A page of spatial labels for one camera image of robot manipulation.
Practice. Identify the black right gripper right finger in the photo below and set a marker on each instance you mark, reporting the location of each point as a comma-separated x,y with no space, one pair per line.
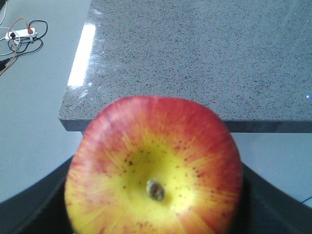
264,209

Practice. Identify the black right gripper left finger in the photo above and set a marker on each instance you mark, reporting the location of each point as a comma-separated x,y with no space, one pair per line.
39,209

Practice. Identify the red yellow apple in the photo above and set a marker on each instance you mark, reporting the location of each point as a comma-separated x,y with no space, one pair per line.
154,165

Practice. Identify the grey speckled kitchen counter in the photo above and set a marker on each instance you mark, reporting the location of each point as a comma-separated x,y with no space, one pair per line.
250,61

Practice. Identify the white power strip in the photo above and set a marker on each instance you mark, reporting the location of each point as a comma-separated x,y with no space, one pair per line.
20,34

